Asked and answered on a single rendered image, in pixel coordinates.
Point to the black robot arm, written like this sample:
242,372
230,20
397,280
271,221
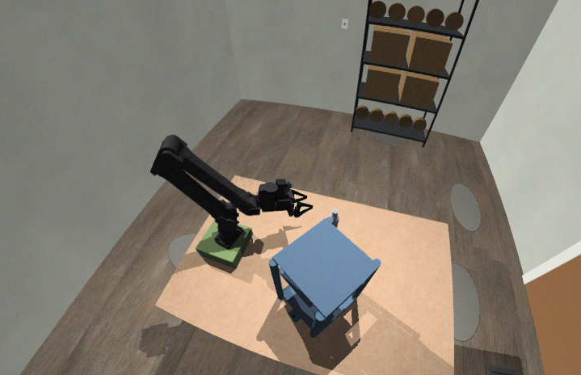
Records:
174,152

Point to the blue shelving unit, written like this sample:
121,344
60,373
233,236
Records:
324,266

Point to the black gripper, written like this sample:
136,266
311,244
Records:
296,212

